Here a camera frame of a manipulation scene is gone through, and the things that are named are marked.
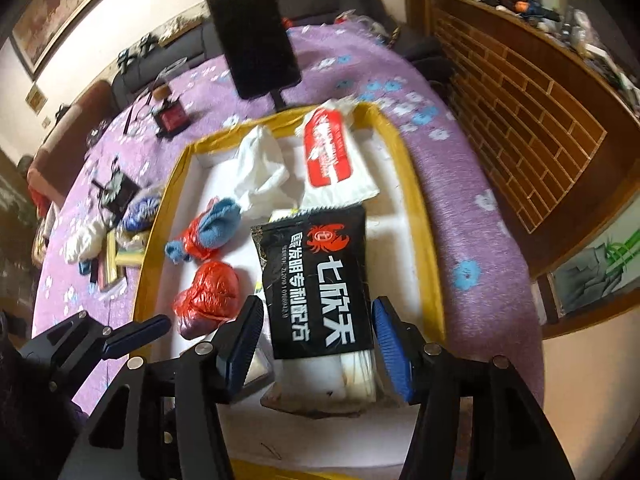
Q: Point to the black clamp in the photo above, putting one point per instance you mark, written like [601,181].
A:
[147,42]
[125,55]

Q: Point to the yellow-rimmed white box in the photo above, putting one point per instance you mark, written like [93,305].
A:
[400,210]

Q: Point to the framed wall painting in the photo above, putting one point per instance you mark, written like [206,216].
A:
[65,5]

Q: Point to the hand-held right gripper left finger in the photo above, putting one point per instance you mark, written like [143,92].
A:
[240,345]

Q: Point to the blue and red sock bundle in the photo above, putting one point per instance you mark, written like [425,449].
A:
[210,232]

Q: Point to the blue and white plastic bag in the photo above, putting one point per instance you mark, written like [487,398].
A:
[142,210]

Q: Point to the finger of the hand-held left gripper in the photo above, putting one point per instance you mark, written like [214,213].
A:
[140,332]

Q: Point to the eyeglasses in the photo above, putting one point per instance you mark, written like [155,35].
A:
[131,116]

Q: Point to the brown wooden block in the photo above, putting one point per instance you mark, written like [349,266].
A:
[161,92]

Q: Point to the stained white cloth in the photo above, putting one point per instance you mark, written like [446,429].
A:
[85,240]

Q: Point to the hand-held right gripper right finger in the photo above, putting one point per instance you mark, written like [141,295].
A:
[395,355]

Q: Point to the black phone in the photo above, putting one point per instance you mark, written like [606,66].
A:
[252,35]

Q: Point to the purple floral tablecloth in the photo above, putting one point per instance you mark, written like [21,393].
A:
[450,200]

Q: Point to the black crab-print packet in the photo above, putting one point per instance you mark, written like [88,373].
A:
[320,270]

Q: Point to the wooden brick-pattern counter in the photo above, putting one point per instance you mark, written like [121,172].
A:
[525,110]

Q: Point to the red and black transformer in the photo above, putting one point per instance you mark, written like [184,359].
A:
[170,117]

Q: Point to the black phone stand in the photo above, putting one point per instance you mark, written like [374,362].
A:
[280,101]

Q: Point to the bamboo wall mural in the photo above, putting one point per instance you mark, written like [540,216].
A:
[600,265]

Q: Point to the white packet with red label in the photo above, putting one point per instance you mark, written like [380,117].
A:
[327,152]

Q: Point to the plain white cloth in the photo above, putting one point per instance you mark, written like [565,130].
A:
[260,170]

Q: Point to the clear plastic cup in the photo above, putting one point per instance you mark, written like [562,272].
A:
[167,72]

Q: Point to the blue towel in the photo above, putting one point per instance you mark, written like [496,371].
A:
[86,266]

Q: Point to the tan wooden frame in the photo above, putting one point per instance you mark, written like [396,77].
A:
[122,258]

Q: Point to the black motor with metal plate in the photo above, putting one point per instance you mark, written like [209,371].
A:
[115,192]

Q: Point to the small wall plaque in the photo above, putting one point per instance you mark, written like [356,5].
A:
[36,97]

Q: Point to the person's left forearm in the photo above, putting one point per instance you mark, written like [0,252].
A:
[30,425]

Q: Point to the red plastic bag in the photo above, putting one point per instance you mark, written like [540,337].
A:
[207,292]

